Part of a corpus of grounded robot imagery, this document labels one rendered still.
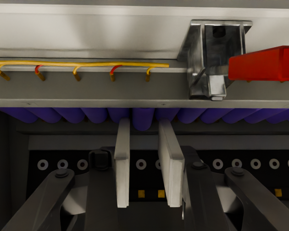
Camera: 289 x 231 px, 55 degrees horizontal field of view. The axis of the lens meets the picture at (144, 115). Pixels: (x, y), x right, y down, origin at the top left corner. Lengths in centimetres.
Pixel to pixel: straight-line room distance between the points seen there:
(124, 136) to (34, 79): 6
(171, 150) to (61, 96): 7
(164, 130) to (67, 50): 8
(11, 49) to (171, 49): 9
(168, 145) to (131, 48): 6
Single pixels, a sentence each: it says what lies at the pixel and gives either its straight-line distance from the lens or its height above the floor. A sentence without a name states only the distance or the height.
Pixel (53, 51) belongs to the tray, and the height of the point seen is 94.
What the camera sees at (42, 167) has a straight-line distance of 31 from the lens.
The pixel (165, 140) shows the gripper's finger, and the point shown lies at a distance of 17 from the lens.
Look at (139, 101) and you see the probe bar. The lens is 17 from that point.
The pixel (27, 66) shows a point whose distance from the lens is 17.
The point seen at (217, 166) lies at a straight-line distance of 31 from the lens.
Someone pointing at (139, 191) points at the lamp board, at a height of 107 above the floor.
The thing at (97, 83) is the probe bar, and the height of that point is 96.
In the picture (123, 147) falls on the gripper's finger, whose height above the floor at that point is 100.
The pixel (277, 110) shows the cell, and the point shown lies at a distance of 23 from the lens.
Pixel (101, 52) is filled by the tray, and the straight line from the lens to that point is 16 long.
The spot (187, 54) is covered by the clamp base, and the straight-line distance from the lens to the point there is 16.
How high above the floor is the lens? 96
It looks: 6 degrees up
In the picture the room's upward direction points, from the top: 180 degrees counter-clockwise
